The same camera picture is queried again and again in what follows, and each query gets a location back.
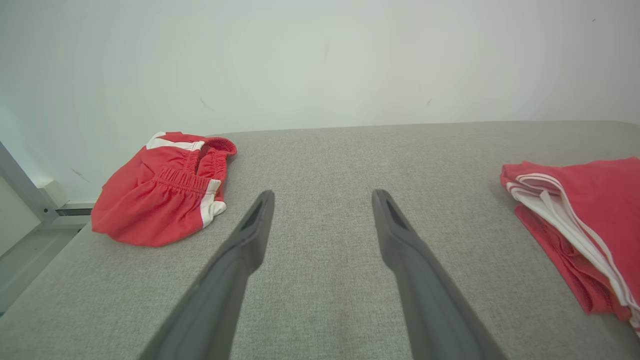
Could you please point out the red white sports shorts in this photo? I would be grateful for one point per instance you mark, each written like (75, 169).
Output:
(150, 210)

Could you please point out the white wall trunking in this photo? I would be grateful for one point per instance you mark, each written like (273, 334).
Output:
(52, 192)

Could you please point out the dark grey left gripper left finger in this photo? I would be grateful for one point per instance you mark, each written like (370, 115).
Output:
(215, 305)

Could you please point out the red white basketball jersey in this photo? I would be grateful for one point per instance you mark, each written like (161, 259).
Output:
(600, 200)

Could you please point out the white metal frame post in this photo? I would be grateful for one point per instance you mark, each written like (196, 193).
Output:
(20, 185)

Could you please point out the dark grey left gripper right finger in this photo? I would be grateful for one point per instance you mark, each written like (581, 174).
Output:
(435, 310)

